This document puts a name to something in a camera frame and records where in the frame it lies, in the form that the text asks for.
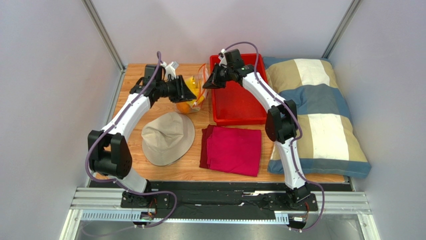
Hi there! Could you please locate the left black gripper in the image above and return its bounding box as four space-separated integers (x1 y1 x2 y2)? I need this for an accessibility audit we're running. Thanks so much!
157 75 198 104

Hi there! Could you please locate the clear zip top bag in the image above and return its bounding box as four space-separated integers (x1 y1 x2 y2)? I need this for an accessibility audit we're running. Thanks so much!
174 63 209 114

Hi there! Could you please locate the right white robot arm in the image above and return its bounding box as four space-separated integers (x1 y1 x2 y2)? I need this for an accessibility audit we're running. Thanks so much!
203 49 311 210

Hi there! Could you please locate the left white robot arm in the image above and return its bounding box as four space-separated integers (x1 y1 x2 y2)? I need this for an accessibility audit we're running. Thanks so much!
84 61 197 207

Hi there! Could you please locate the yellow fake pear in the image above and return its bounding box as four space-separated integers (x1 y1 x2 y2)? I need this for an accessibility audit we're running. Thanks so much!
185 76 205 102

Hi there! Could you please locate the orange fake fruit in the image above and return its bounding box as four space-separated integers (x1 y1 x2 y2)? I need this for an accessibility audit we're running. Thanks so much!
175 102 192 114

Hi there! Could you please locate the red plastic tray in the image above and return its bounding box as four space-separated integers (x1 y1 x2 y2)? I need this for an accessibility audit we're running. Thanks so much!
209 53 271 127

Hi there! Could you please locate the beige bucket hat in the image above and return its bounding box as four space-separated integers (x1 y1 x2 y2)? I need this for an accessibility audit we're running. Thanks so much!
141 112 195 167

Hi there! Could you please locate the magenta folded cloth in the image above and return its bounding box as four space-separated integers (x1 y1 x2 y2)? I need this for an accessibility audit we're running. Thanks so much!
199 125 262 177

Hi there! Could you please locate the plaid pillow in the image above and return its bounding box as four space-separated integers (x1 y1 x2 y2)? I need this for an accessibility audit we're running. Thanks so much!
262 57 372 179

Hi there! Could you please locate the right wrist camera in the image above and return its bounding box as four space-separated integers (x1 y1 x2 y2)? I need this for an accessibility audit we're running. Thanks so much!
218 48 227 67

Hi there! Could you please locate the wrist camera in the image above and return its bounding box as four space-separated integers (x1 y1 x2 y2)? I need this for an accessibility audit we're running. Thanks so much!
161 61 179 80
218 48 227 67

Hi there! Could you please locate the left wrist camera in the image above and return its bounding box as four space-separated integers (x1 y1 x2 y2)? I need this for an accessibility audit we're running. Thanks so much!
161 61 179 80

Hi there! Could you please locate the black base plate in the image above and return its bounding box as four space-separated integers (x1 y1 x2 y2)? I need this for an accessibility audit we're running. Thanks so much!
120 190 321 220

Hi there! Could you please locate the aluminium frame rail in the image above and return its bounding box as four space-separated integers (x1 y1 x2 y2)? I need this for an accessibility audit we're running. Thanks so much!
70 187 372 224

